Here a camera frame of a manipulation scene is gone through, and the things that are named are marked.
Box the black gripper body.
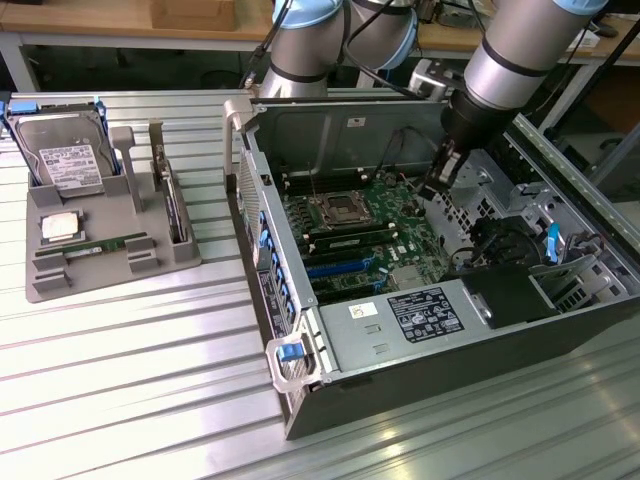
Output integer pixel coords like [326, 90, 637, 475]
[438, 92, 519, 159]

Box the black RAM slot bank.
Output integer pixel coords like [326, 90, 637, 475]
[280, 167, 371, 197]
[298, 219, 402, 256]

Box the metal disk bay cage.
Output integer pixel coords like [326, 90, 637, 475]
[424, 149, 549, 241]

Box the green motherboard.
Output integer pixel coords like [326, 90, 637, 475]
[279, 167, 451, 306]

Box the black fan housing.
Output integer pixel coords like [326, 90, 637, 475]
[470, 217, 541, 267]

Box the cluttered wooden workbench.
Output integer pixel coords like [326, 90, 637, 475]
[417, 0, 640, 132]

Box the CPU socket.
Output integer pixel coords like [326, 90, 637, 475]
[312, 191, 376, 231]

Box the silver chipset heatsink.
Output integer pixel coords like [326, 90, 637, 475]
[389, 267, 422, 291]

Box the blue disk bay lever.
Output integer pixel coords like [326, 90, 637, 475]
[545, 223, 561, 265]

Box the black slanted pole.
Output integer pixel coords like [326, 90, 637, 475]
[537, 19, 640, 134]

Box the blue expansion slot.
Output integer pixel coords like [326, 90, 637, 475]
[305, 258, 369, 280]

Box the black plastic air shroud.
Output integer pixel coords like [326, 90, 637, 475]
[462, 264, 561, 330]

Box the grey power supply unit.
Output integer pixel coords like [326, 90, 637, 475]
[318, 279, 496, 374]

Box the open black PC case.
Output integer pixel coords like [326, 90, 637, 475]
[222, 87, 640, 441]

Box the cardboard box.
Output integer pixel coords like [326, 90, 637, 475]
[151, 0, 236, 30]

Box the grey parts rack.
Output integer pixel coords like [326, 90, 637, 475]
[24, 119, 203, 305]

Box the silver CPU chip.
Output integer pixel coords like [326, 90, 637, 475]
[40, 214, 83, 243]

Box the hard disk in blue carrier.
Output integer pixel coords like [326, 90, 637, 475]
[0, 98, 121, 199]

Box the wooden workbench with cardboard box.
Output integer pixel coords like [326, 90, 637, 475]
[0, 0, 274, 94]

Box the black wire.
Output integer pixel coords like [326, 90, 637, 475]
[378, 125, 441, 181]

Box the hanging cable with connector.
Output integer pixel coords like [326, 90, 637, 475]
[239, 0, 296, 90]

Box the graphics card with metal bracket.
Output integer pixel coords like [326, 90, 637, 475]
[148, 121, 190, 245]

